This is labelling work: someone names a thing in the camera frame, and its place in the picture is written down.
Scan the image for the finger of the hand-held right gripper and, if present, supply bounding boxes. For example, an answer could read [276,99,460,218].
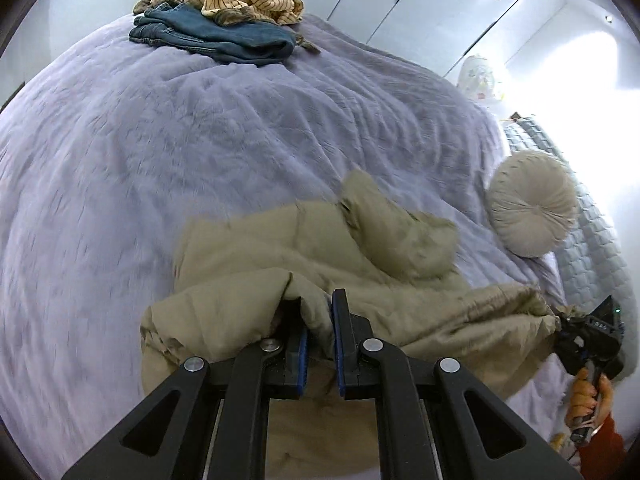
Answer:
[553,312,592,343]

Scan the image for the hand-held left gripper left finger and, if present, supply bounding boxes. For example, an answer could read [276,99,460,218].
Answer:
[60,296,309,480]

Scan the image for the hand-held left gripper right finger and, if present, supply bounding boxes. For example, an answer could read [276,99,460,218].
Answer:
[331,288,586,480]

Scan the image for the beige puffer jacket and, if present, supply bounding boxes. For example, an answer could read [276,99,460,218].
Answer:
[140,169,564,476]

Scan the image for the person's right forearm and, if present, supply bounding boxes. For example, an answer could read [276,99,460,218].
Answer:
[577,412,629,480]

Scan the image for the person's right hand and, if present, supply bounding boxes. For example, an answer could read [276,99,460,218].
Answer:
[567,367,615,429]

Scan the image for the grey quilted headboard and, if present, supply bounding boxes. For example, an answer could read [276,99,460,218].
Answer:
[502,117,640,328]

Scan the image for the round beige pleated cushion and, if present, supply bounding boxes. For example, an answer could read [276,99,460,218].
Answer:
[487,151,581,259]

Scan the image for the purple fleece blanket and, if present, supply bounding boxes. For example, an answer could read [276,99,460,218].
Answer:
[0,12,576,480]

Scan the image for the white printed pillow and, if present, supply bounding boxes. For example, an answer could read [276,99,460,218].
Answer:
[457,54,504,104]

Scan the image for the blue jeans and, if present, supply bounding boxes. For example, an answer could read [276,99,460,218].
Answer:
[128,2,297,66]

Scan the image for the white wardrobe doors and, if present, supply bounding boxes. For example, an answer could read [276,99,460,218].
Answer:
[289,0,568,81]

